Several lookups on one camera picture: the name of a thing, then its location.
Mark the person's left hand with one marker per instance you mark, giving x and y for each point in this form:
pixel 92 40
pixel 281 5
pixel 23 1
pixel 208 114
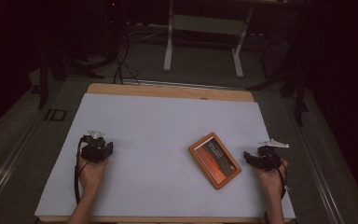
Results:
pixel 90 174

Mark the black floor socket box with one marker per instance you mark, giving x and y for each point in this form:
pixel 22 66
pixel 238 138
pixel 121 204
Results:
pixel 56 115

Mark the wooden picture frame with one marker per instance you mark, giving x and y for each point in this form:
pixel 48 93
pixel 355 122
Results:
pixel 215 161

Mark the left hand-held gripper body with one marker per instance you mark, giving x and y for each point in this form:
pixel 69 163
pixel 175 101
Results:
pixel 94 149

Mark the person's right hand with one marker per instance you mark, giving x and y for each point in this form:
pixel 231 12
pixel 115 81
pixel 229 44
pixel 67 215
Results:
pixel 272 182

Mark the white metal desk frame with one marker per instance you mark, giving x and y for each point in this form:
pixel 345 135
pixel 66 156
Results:
pixel 205 28

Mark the black metal stand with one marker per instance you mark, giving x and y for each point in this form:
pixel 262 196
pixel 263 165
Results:
pixel 52 68
pixel 292 77

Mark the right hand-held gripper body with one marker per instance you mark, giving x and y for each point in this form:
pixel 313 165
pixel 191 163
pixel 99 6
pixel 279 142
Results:
pixel 267 157

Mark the white table mat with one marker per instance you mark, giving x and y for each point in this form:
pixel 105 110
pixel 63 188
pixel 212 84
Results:
pixel 155 155

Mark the metal floor rail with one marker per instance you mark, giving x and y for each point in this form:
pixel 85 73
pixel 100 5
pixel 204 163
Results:
pixel 9 165
pixel 320 174

